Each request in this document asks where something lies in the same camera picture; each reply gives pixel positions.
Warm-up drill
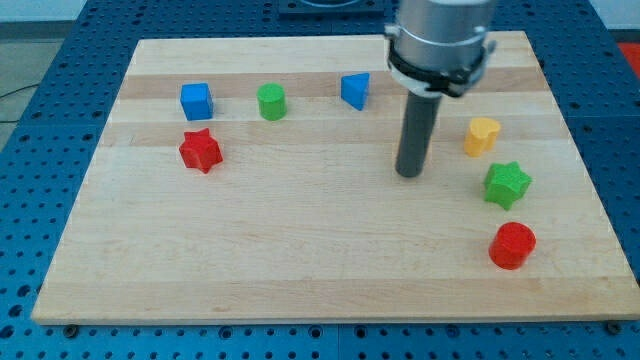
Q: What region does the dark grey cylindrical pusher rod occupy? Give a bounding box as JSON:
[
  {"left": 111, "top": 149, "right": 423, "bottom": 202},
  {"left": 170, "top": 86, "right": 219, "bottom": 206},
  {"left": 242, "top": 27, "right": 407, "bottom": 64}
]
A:
[{"left": 395, "top": 92, "right": 441, "bottom": 178}]

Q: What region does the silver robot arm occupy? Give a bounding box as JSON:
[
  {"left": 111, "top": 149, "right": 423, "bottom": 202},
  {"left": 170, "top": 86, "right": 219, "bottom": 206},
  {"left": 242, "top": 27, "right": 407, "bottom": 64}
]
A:
[{"left": 385, "top": 0, "right": 496, "bottom": 178}]

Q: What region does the yellow heart block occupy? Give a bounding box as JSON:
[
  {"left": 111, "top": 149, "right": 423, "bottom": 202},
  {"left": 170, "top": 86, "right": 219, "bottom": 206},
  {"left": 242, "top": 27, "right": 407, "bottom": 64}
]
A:
[{"left": 463, "top": 117, "right": 501, "bottom": 157}]

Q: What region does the blue triangle block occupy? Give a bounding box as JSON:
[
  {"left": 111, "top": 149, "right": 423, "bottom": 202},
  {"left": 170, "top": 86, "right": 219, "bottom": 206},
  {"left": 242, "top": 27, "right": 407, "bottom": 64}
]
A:
[{"left": 340, "top": 73, "right": 370, "bottom": 111}]

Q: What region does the green star block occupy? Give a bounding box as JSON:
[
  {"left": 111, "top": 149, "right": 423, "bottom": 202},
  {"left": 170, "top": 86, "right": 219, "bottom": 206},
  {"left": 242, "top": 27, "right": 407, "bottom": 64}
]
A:
[{"left": 483, "top": 161, "right": 533, "bottom": 211}]

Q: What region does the green cylinder block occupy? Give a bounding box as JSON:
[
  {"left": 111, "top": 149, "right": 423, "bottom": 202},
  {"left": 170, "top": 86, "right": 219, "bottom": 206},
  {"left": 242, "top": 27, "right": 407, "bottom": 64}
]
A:
[{"left": 256, "top": 83, "right": 287, "bottom": 121}]

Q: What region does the red cylinder block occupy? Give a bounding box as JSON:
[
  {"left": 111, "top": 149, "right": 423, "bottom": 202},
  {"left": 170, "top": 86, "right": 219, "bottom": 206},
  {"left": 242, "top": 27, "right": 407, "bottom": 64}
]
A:
[{"left": 488, "top": 222, "right": 537, "bottom": 270}]

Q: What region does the wooden board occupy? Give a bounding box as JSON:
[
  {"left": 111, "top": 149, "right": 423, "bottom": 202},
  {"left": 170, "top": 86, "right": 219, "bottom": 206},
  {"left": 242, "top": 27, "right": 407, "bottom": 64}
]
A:
[{"left": 32, "top": 31, "right": 639, "bottom": 325}]

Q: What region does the blue cube block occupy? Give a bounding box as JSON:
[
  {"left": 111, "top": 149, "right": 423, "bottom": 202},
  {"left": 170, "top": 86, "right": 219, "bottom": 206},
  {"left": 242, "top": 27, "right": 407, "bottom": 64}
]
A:
[{"left": 180, "top": 83, "right": 214, "bottom": 121}]

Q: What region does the red star block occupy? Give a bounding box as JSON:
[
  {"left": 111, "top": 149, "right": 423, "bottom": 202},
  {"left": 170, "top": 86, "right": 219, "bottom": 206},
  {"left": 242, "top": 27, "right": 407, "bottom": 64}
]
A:
[{"left": 179, "top": 128, "right": 224, "bottom": 174}]

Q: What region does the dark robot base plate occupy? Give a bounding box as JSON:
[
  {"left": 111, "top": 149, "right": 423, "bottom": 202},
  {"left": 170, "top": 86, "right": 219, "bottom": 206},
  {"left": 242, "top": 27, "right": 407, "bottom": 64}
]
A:
[{"left": 276, "top": 0, "right": 385, "bottom": 18}]

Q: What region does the black cable on floor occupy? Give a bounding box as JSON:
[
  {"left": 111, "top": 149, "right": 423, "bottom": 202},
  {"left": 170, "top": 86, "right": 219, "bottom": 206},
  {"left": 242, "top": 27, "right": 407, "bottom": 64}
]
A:
[{"left": 0, "top": 82, "right": 40, "bottom": 125}]

